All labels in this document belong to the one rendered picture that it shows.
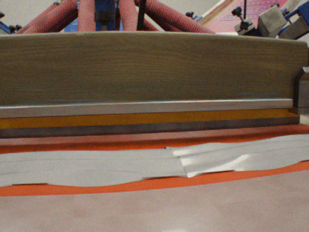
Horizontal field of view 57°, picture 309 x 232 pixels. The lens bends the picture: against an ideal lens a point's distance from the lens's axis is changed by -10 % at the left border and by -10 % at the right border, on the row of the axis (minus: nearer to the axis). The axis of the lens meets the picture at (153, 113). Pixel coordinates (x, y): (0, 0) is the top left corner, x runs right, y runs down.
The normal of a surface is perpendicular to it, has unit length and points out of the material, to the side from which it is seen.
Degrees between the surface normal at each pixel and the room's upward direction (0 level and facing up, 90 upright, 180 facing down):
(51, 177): 39
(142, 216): 0
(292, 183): 0
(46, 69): 90
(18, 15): 90
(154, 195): 0
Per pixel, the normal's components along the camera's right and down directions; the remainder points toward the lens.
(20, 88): 0.21, 0.16
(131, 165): 0.04, -0.73
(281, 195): 0.00, -0.99
